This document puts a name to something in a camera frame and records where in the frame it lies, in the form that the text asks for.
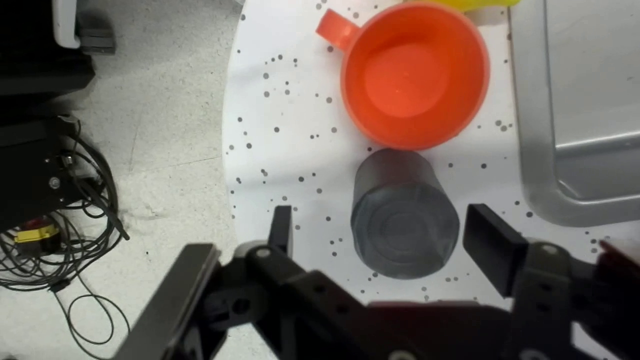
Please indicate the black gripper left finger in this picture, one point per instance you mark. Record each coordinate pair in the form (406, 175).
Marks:
(280, 228)

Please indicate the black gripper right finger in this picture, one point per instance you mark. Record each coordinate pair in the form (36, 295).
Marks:
(494, 246)

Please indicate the gray cylinder object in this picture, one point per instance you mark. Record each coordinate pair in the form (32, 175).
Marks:
(403, 221)

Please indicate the orange plastic cup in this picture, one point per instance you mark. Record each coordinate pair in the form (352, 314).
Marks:
(413, 76)

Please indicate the wooden toy kitchen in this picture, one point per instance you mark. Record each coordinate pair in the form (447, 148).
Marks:
(288, 140)

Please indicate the silver toy sink basin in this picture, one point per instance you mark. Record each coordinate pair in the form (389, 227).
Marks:
(577, 82)

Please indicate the yellow plastic toy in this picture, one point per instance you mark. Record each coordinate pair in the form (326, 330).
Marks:
(474, 5)

